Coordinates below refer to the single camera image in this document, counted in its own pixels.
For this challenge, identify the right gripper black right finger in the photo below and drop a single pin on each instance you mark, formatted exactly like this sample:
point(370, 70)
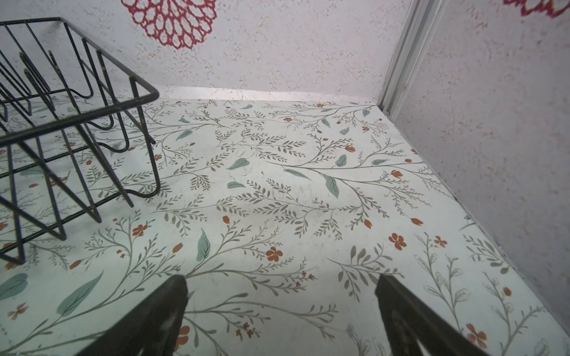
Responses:
point(412, 327)

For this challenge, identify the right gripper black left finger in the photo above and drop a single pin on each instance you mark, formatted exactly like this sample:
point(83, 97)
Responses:
point(151, 328)

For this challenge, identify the black wire dish rack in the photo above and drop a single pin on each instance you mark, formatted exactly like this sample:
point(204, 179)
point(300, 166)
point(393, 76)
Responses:
point(123, 94)

